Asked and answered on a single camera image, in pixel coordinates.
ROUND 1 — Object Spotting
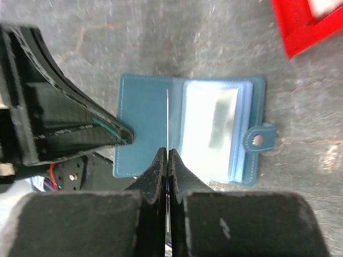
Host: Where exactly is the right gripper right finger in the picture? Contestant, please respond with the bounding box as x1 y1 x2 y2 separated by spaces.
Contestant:
168 150 330 256

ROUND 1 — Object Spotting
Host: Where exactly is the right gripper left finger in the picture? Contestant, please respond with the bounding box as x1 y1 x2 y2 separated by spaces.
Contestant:
1 148 165 256

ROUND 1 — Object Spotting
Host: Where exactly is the dark credit card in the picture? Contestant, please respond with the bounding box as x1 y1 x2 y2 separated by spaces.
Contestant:
166 89 170 234

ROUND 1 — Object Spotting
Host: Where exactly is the red plastic bin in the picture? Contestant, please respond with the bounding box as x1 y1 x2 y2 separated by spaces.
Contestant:
271 0 342 59

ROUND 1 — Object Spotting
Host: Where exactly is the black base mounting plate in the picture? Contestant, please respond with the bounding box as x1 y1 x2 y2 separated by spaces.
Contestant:
29 149 140 192

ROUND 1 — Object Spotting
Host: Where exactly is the blue leather card holder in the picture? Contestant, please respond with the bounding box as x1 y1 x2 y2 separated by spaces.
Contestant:
113 73 276 186

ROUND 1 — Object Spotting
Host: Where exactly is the white cards stack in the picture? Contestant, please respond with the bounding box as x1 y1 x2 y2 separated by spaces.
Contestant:
308 0 342 18

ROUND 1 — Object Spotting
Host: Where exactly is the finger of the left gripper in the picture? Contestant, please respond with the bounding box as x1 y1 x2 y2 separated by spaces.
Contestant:
1 23 133 166

